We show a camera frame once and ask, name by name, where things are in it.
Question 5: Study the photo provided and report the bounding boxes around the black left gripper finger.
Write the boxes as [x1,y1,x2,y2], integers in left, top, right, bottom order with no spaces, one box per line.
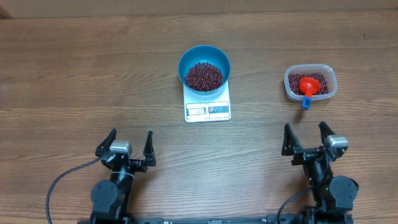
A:
[143,131,156,166]
[95,128,117,157]

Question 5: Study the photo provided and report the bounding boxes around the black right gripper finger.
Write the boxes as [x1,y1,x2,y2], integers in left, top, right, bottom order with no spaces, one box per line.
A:
[281,123,302,156]
[318,121,335,141]

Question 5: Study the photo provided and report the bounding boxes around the red scoop blue handle tip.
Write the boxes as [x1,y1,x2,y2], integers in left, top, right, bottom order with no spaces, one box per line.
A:
[299,77,321,110]

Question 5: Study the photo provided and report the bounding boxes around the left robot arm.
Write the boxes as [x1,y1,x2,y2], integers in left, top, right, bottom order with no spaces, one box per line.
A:
[89,129,156,224]

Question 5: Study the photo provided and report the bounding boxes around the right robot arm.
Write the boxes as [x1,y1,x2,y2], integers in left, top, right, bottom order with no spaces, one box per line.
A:
[276,121,359,224]

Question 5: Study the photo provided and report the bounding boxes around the white digital kitchen scale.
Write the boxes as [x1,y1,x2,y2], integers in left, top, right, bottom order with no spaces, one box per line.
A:
[183,82,231,123]

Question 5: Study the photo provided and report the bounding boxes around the red beans in bowl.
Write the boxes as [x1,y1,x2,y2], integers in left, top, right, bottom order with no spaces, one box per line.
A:
[185,62,224,91]

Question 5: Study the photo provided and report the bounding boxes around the blue bowl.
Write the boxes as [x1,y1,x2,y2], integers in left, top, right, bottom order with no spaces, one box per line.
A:
[177,45,231,95]

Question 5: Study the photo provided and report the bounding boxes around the clear plastic container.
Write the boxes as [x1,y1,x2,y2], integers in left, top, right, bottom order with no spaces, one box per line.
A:
[284,63,338,101]

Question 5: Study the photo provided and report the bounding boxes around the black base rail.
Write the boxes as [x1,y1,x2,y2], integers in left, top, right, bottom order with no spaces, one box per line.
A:
[77,214,354,224]

